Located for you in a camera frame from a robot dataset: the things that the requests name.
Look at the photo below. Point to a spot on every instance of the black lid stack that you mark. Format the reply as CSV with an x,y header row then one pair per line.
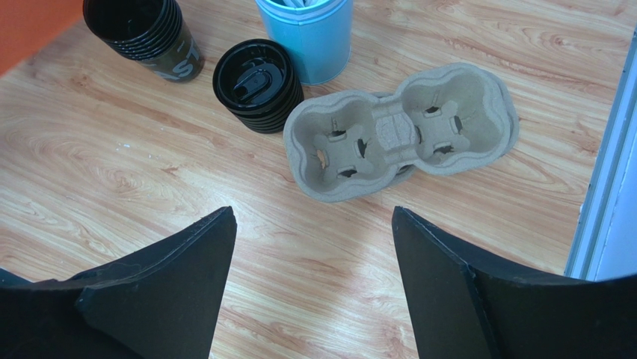
x,y
256,81

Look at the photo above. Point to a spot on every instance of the pulp cup carrier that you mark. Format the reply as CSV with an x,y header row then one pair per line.
x,y
405,172
444,121

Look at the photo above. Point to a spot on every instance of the orange paper bag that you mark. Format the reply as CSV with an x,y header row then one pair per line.
x,y
27,26

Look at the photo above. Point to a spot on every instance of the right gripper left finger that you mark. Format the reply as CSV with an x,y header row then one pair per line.
x,y
161,301

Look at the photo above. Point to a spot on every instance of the light blue straw holder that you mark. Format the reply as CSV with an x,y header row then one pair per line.
x,y
317,38

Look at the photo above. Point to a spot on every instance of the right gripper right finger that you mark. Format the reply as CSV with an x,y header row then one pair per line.
x,y
466,302

